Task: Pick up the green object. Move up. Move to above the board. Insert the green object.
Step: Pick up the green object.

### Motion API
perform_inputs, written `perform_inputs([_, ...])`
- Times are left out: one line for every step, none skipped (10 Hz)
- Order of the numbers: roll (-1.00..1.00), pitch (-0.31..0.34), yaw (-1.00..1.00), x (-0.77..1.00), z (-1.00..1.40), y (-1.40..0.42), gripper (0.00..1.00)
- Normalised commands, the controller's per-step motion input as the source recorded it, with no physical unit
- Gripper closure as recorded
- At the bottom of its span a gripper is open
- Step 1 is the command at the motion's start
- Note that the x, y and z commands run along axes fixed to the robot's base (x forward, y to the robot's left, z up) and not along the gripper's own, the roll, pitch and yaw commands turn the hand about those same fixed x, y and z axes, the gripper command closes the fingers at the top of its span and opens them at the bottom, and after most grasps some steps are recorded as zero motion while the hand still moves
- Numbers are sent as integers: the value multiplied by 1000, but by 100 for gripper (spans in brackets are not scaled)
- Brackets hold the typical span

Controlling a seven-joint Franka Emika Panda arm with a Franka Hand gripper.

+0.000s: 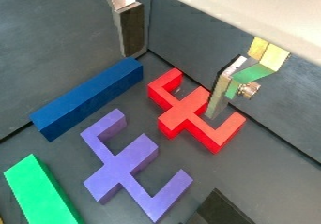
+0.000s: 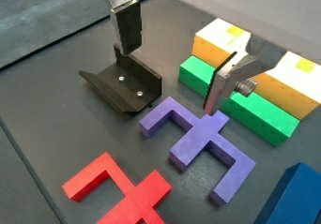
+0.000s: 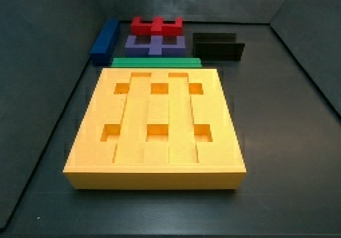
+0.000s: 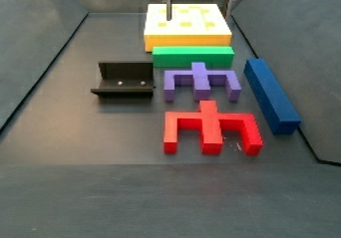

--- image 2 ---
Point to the blue rectangular block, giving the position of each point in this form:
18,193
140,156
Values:
295,202

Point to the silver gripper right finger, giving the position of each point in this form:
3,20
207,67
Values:
232,78

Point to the black angle bracket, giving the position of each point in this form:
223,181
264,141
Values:
128,84

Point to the red fork-shaped block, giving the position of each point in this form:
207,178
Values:
136,207

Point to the yellow slotted board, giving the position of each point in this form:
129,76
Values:
290,84

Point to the purple fork-shaped block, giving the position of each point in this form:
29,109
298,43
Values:
203,137

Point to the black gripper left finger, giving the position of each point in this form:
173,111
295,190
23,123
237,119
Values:
125,14

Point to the green rectangular block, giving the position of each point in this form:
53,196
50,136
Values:
254,111

